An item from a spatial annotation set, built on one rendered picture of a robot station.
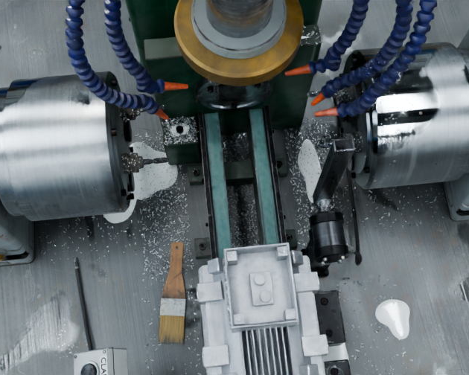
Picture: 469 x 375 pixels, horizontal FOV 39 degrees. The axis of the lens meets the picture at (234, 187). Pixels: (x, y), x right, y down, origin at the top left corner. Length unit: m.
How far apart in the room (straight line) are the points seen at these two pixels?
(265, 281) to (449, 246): 0.53
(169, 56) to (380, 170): 0.40
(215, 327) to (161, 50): 0.47
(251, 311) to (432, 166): 0.40
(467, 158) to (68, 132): 0.66
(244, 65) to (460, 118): 0.40
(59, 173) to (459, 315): 0.82
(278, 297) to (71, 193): 0.38
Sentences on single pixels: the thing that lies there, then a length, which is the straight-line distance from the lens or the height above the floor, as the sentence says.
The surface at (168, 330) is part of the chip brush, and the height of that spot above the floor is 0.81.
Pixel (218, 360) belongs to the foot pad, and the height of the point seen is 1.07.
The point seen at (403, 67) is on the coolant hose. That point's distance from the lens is 0.93.
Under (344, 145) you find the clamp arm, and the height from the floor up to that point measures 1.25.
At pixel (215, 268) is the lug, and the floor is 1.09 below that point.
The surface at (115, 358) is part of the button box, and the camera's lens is 1.08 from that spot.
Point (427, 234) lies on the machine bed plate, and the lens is 1.43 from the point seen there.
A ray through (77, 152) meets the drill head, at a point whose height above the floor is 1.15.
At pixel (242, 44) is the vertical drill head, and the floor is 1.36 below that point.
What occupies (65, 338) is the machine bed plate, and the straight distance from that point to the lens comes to 1.37.
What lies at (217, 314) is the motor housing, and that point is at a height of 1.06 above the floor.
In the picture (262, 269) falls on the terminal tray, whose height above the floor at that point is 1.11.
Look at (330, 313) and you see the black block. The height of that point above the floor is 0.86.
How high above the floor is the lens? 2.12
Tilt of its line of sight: 71 degrees down
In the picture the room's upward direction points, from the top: 1 degrees clockwise
